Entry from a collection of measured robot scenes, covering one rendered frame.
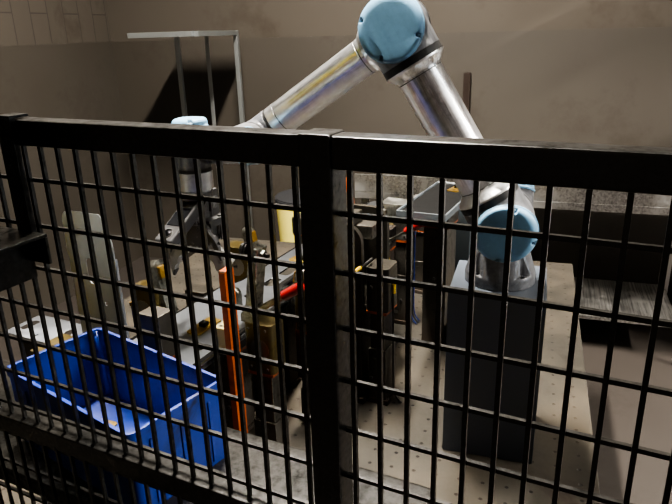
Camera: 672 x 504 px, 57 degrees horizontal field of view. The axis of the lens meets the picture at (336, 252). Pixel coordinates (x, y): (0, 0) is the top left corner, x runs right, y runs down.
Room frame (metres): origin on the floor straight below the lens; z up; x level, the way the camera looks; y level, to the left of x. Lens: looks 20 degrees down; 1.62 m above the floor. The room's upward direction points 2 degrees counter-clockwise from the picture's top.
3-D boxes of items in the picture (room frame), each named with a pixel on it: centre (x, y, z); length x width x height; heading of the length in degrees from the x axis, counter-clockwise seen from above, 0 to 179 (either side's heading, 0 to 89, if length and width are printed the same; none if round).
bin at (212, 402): (0.80, 0.34, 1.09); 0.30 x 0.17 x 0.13; 53
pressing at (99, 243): (1.04, 0.44, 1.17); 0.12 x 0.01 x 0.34; 63
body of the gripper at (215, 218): (1.30, 0.29, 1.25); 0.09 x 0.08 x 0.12; 154
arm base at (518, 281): (1.27, -0.36, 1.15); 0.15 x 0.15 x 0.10
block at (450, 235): (1.74, -0.31, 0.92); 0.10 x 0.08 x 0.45; 153
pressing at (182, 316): (1.71, 0.09, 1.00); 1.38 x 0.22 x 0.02; 153
